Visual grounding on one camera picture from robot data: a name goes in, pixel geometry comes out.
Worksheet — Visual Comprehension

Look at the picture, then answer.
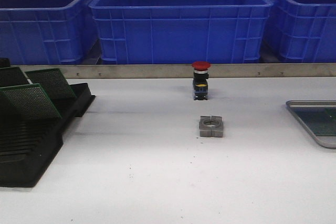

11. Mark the center blue plastic crate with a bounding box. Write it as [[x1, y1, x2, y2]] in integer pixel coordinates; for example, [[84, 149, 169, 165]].
[[90, 0, 272, 65]]

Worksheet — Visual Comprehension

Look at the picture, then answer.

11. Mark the right blue plastic crate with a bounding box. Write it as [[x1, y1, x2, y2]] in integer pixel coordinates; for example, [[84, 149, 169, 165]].
[[264, 0, 335, 63]]

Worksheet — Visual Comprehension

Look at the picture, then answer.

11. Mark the black slotted board rack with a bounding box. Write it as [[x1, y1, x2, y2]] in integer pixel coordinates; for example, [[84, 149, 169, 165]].
[[1, 58, 95, 188]]

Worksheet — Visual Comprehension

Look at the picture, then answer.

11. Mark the red emergency stop button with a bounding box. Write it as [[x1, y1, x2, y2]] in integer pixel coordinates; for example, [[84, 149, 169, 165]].
[[192, 61, 211, 100]]

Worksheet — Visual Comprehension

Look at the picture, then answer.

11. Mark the metal table edge rail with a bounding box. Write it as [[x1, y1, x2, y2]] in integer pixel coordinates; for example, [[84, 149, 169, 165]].
[[19, 63, 335, 79]]

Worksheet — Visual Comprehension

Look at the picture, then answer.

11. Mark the left blue plastic crate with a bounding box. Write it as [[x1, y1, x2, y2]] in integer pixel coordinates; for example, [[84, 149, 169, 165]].
[[1, 0, 98, 65]]

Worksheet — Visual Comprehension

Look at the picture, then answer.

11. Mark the green circuit board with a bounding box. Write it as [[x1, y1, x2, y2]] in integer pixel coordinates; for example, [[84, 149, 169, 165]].
[[0, 67, 29, 88], [324, 108, 336, 120], [1, 84, 61, 121], [296, 108, 335, 136], [25, 68, 76, 100]]

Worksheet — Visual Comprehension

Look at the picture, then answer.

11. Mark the blue plastic crate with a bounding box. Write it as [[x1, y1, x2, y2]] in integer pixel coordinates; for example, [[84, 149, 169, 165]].
[[90, 0, 272, 65], [264, 0, 335, 63], [1, 0, 98, 65]]

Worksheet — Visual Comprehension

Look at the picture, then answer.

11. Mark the grey square clamp block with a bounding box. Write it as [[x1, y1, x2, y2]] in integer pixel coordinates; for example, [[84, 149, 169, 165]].
[[198, 115, 224, 137]]

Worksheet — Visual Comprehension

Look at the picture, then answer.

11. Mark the silver metal tray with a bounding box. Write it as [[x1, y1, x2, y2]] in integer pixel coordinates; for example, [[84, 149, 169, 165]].
[[286, 100, 335, 149]]

